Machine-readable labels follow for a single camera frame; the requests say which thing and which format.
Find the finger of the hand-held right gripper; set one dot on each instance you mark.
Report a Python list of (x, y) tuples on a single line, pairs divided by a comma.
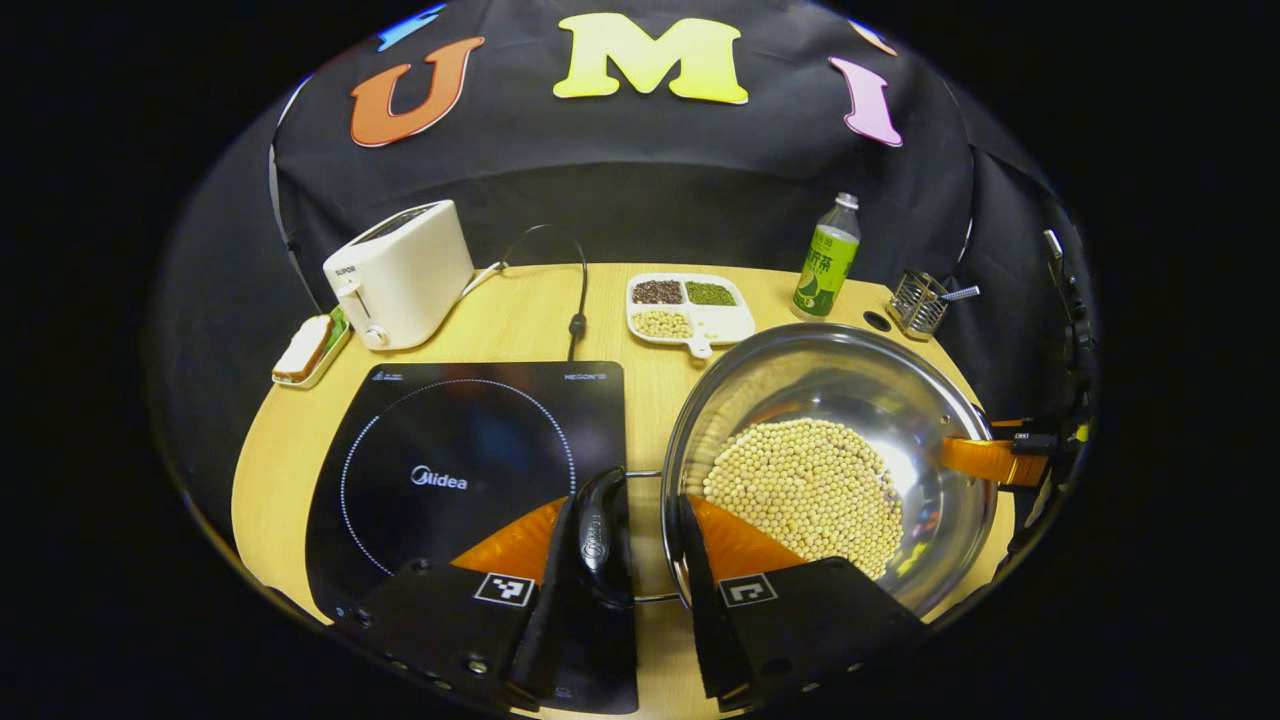
[(1015, 424), (985, 460)]

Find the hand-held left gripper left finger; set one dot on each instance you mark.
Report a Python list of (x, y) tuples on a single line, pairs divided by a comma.
[(545, 650)]

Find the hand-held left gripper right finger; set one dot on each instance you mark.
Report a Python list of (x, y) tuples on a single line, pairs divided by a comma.
[(705, 620)]

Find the black induction cooktop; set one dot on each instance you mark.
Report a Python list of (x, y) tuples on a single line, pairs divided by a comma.
[(460, 430)]

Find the metal mesh utensil holder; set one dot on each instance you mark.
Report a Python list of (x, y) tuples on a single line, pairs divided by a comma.
[(915, 310)]

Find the pile of soybeans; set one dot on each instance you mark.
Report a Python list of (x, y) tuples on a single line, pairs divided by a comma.
[(800, 500)]

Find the green drink bottle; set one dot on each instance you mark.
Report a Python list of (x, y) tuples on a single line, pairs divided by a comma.
[(825, 270)]

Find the white divided dish with beans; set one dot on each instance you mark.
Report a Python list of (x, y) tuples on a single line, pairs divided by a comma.
[(720, 322)]

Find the small white plate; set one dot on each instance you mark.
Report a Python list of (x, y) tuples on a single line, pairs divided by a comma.
[(325, 362)]

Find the sandwich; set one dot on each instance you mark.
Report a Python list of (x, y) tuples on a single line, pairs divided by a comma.
[(302, 348)]

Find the white toaster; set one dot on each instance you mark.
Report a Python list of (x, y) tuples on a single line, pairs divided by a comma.
[(410, 275)]

